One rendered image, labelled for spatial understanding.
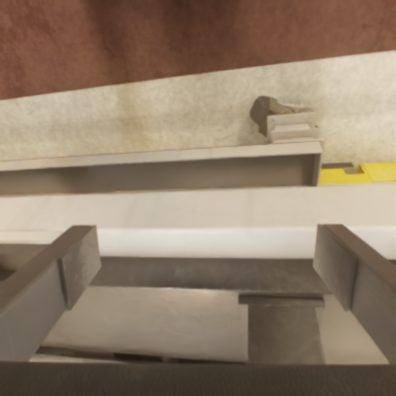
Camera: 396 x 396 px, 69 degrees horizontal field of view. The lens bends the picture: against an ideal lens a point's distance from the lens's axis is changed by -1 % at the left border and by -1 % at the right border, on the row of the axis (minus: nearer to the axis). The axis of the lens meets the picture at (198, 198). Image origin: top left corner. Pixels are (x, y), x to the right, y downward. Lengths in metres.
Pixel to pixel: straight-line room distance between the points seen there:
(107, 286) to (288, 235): 0.19
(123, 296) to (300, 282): 0.18
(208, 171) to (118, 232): 0.52
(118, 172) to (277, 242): 0.65
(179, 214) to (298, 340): 0.16
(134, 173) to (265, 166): 0.37
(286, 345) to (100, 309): 0.21
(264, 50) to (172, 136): 0.46
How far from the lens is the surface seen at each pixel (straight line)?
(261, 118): 0.98
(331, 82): 1.13
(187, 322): 0.36
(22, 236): 0.38
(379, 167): 1.26
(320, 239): 0.17
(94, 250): 0.17
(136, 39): 1.11
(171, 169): 0.82
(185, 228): 0.29
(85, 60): 1.20
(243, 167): 0.79
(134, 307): 0.35
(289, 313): 0.29
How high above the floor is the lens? 1.04
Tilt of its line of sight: 50 degrees down
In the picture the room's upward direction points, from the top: 168 degrees counter-clockwise
